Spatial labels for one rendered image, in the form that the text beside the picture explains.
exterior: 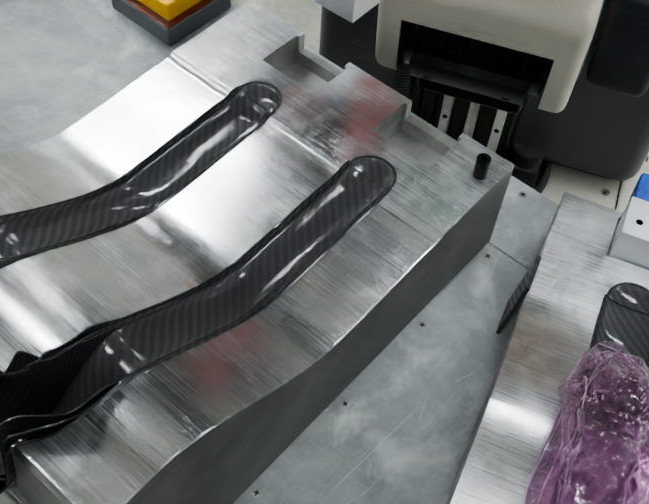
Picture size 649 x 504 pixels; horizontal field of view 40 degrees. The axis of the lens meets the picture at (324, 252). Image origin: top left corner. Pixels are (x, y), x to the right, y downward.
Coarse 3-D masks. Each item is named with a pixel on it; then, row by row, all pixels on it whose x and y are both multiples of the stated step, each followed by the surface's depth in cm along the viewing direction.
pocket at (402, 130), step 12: (408, 108) 67; (384, 120) 66; (396, 120) 67; (408, 120) 68; (384, 132) 67; (396, 132) 68; (408, 132) 68; (420, 132) 67; (432, 132) 67; (396, 144) 68; (408, 144) 68; (420, 144) 68; (432, 144) 67; (444, 144) 66; (420, 156) 67; (432, 156) 67
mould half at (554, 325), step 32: (576, 224) 65; (608, 224) 65; (544, 256) 63; (576, 256) 63; (608, 256) 63; (544, 288) 61; (576, 288) 62; (608, 288) 62; (544, 320) 59; (576, 320) 60; (512, 352) 55; (544, 352) 56; (576, 352) 57; (512, 384) 52; (544, 384) 53; (480, 416) 56; (512, 416) 51; (544, 416) 51; (480, 448) 50; (512, 448) 50; (480, 480) 49; (512, 480) 49
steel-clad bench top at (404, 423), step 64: (0, 0) 85; (64, 0) 85; (0, 64) 80; (64, 64) 80; (128, 64) 80; (0, 128) 75; (64, 128) 76; (512, 192) 74; (512, 256) 70; (448, 320) 66; (512, 320) 66; (384, 384) 63; (448, 384) 63; (320, 448) 60; (384, 448) 60; (448, 448) 60
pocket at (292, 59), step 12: (300, 36) 70; (288, 48) 71; (300, 48) 71; (264, 60) 69; (276, 60) 70; (288, 60) 72; (300, 60) 72; (312, 60) 71; (288, 72) 72; (300, 72) 72; (312, 72) 72; (324, 72) 71; (336, 72) 70; (300, 84) 71; (312, 84) 71; (324, 84) 71
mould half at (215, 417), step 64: (192, 64) 68; (256, 64) 68; (128, 128) 64; (320, 128) 64; (0, 192) 57; (64, 192) 59; (192, 192) 61; (256, 192) 61; (448, 192) 62; (64, 256) 54; (128, 256) 56; (192, 256) 58; (384, 256) 58; (448, 256) 63; (0, 320) 49; (64, 320) 49; (256, 320) 55; (320, 320) 56; (384, 320) 60; (128, 384) 47; (192, 384) 49; (256, 384) 50; (320, 384) 57; (64, 448) 45; (128, 448) 45; (192, 448) 46; (256, 448) 54
